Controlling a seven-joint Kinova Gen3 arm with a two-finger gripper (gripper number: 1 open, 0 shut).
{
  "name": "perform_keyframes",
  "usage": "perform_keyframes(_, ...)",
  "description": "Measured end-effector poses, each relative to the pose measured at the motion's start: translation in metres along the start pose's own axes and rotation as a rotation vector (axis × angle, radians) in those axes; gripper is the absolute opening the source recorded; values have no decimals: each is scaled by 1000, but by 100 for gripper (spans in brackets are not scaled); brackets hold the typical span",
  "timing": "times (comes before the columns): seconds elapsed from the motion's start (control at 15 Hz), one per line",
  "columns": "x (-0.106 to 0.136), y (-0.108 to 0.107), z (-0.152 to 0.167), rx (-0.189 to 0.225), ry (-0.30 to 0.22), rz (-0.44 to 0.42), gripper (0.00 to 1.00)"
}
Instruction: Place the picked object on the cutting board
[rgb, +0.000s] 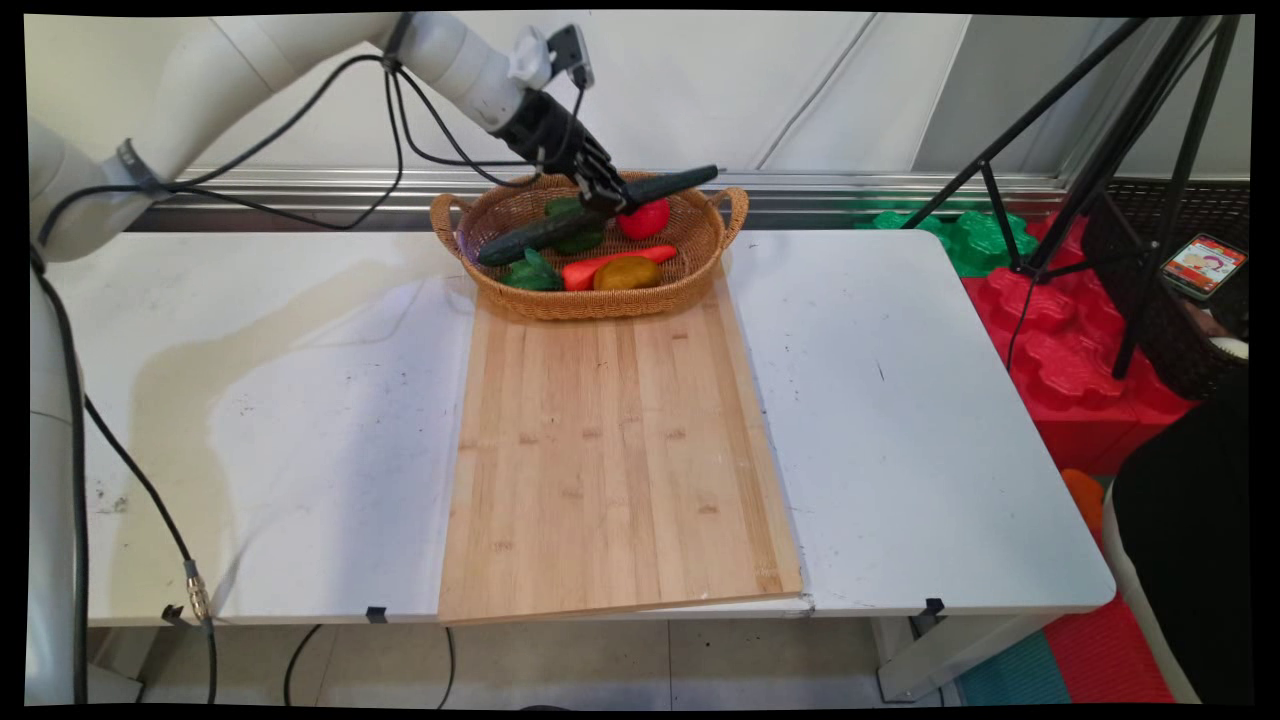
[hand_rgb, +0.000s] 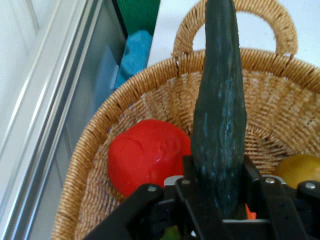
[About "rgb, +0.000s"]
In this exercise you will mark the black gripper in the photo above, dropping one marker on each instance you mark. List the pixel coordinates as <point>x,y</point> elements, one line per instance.
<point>550,130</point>

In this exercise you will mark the dark green toy cucumber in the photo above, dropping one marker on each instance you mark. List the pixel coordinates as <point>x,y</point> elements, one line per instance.
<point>530,237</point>

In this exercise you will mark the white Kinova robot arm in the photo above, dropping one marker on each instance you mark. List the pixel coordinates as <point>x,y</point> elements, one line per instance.
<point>300,40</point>

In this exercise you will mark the red toy tomato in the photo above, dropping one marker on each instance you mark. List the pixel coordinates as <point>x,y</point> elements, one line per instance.
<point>648,220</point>

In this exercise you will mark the green toy bell pepper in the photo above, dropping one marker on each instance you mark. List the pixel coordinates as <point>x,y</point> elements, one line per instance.
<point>585,241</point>

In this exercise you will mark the brown toy potato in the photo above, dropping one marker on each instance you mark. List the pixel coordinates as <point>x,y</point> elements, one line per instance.
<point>627,274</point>

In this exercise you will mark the orange toy carrot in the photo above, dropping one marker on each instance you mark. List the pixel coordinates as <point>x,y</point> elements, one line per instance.
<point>585,273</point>

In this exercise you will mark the green leafy toy vegetable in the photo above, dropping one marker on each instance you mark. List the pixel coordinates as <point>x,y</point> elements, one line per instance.
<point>532,273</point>

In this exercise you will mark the bamboo cutting board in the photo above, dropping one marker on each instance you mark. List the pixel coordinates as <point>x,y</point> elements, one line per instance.
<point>610,450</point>

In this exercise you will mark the green foam block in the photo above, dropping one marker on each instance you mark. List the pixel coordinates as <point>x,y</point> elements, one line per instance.
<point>975,240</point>

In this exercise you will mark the large red foam block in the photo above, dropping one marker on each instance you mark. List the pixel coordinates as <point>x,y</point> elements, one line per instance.
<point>1070,370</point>

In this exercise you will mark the orange foam piece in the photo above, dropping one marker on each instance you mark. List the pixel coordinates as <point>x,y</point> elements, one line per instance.
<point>1085,495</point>

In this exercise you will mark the white table leg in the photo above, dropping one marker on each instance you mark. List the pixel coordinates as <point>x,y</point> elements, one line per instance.
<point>950,650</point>

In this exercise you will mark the black wicker basket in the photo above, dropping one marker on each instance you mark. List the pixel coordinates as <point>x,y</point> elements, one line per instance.
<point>1180,340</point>

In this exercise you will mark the smartphone with colourful screen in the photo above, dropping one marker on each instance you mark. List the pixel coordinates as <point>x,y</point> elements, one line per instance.
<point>1203,265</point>

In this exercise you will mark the teal floor mat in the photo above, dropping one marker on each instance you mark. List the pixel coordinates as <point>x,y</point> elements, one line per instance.
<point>1010,675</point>

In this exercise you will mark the flat red foam block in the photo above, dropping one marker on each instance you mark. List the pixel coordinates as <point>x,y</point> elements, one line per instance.
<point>1100,650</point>

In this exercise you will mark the person in black clothing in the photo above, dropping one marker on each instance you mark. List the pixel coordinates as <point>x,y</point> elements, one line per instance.
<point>1190,540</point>

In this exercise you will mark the white chair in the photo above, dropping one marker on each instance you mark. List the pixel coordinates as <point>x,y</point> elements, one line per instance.
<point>1150,620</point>

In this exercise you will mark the wrist camera on white mount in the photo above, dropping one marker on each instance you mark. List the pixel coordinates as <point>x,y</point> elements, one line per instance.
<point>565,52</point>

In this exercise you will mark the aluminium wall rail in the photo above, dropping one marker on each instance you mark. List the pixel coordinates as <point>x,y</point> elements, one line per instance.
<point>850,195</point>

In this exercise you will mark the black camera tripod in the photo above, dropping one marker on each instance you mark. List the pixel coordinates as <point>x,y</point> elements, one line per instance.
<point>1120,140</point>

